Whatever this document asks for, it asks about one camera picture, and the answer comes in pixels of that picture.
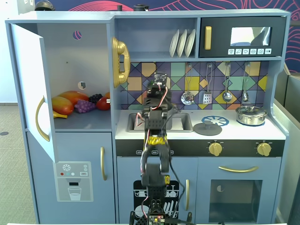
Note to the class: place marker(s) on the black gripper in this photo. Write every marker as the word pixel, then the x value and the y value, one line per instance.
pixel 161 78

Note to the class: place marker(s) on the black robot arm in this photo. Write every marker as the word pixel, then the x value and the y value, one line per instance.
pixel 154 122

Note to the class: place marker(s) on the gray side cabinet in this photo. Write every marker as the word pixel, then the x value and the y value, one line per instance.
pixel 287 117

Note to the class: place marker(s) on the blue cabinet door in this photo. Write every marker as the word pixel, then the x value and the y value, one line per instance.
pixel 28 70

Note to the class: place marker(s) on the metal slotted skimmer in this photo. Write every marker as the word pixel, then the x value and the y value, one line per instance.
pixel 187 98

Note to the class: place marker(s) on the gray toy sink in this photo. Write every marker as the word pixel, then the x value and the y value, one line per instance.
pixel 186 122

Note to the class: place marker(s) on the metal slotted spatula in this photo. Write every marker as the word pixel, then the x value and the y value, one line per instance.
pixel 207 98

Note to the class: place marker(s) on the gray pot lid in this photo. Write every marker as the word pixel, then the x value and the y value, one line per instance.
pixel 207 130

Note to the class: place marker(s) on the metal ladle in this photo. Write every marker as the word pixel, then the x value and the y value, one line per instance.
pixel 227 96

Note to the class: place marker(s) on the gold stove knob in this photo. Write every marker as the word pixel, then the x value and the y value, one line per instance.
pixel 264 149
pixel 215 149

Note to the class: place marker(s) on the gray toy plate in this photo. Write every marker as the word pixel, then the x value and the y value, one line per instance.
pixel 181 43
pixel 190 43
pixel 173 44

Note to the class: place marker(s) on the orange toy fruit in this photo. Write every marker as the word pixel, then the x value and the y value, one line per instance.
pixel 107 95

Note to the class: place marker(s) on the small metal spoon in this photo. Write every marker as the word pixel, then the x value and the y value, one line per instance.
pixel 245 96

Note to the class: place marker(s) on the steel pot with lid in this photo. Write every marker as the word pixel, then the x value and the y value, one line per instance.
pixel 250 116

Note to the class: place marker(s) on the dark toy blackberries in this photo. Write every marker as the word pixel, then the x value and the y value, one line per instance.
pixel 95 98

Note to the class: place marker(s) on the black toy microwave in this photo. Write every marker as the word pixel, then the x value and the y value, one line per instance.
pixel 220 39

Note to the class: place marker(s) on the gold toy telephone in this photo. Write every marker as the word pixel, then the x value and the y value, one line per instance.
pixel 120 47

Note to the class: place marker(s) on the purple toy grapes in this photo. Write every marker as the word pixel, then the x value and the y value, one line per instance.
pixel 85 106

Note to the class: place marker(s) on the blue toy kitchen unit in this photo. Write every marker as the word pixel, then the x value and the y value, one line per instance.
pixel 154 14

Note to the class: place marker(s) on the large orange red mango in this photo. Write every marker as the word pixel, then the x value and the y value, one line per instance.
pixel 75 96

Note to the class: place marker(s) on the black round device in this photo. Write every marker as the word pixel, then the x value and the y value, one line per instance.
pixel 140 8

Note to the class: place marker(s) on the small orange yellow mango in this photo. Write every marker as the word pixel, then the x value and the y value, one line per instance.
pixel 62 105

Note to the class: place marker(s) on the robot controller board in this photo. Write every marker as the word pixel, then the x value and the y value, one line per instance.
pixel 155 219

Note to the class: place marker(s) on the small black cylinder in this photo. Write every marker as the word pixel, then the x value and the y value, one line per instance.
pixel 119 8

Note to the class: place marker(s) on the yellow toy banana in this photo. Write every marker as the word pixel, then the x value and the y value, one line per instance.
pixel 59 115

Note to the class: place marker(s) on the black helmet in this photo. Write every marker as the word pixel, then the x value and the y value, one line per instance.
pixel 44 5

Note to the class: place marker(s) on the black floor disc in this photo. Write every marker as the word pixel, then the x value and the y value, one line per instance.
pixel 4 133

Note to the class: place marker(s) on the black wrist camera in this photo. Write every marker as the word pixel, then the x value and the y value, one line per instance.
pixel 160 78

